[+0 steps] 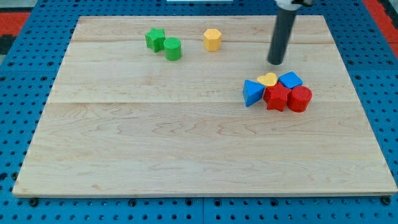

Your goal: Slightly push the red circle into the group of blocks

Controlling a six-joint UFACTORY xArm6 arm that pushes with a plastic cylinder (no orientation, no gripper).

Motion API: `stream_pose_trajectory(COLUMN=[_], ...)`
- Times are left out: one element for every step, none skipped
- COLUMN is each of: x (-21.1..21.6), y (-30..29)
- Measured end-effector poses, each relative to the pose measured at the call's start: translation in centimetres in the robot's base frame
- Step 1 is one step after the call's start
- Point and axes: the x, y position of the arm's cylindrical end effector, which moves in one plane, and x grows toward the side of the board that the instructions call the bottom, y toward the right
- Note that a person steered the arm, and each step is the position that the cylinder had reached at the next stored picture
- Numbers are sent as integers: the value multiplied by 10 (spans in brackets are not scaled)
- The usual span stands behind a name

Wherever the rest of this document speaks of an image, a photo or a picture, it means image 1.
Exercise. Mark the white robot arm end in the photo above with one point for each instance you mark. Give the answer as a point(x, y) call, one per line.
point(293, 5)

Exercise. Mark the light wooden board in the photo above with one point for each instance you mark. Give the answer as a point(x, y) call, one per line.
point(122, 121)

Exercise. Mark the blue triangle block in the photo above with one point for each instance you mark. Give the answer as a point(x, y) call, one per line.
point(252, 92)

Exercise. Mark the green cylinder block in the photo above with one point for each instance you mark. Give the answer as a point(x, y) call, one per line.
point(172, 49)

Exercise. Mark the yellow hexagon block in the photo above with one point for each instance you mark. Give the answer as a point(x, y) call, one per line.
point(212, 40)

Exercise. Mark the yellow heart block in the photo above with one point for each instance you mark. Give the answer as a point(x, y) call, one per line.
point(269, 79)

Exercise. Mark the red star block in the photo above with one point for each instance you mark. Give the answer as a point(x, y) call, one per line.
point(276, 97)

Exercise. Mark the green star block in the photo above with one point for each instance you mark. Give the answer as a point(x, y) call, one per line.
point(155, 39)

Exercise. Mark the blue cube block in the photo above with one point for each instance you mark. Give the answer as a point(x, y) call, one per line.
point(290, 80)

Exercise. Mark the red cylinder block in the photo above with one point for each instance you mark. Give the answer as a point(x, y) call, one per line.
point(299, 98)

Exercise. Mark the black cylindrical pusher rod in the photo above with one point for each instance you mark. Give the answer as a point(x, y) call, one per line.
point(281, 35)

